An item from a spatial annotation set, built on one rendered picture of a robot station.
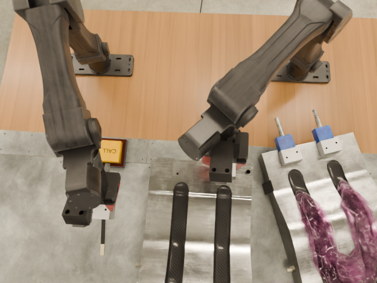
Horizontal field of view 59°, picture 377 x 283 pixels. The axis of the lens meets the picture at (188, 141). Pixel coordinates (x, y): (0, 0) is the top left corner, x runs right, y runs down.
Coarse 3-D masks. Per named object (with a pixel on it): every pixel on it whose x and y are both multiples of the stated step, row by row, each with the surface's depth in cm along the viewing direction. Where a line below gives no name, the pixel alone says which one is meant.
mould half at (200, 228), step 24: (168, 168) 85; (240, 168) 85; (168, 192) 84; (192, 192) 84; (216, 192) 84; (240, 192) 84; (168, 216) 83; (192, 216) 83; (240, 216) 82; (144, 240) 81; (168, 240) 81; (192, 240) 81; (240, 240) 81; (144, 264) 78; (192, 264) 78; (240, 264) 78
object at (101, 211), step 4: (108, 164) 80; (104, 168) 80; (108, 168) 80; (100, 204) 76; (96, 208) 76; (100, 208) 76; (104, 208) 76; (96, 212) 76; (100, 212) 76; (104, 212) 76; (108, 212) 76; (112, 212) 78; (92, 216) 75; (96, 216) 75; (100, 216) 75; (104, 216) 75; (108, 216) 75; (112, 216) 78
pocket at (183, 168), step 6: (174, 162) 88; (180, 162) 88; (186, 162) 87; (192, 162) 87; (174, 168) 88; (180, 168) 88; (186, 168) 88; (192, 168) 88; (174, 174) 88; (180, 174) 88; (186, 174) 88; (192, 174) 88
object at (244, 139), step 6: (222, 138) 68; (228, 138) 66; (240, 138) 73; (246, 138) 72; (240, 144) 72; (246, 144) 72; (240, 150) 71; (246, 150) 71; (240, 156) 70; (246, 156) 70
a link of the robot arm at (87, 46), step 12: (36, 0) 62; (48, 0) 62; (72, 24) 65; (72, 36) 72; (84, 36) 76; (96, 36) 88; (72, 48) 80; (84, 48) 81; (96, 48) 85; (84, 60) 88; (96, 60) 90
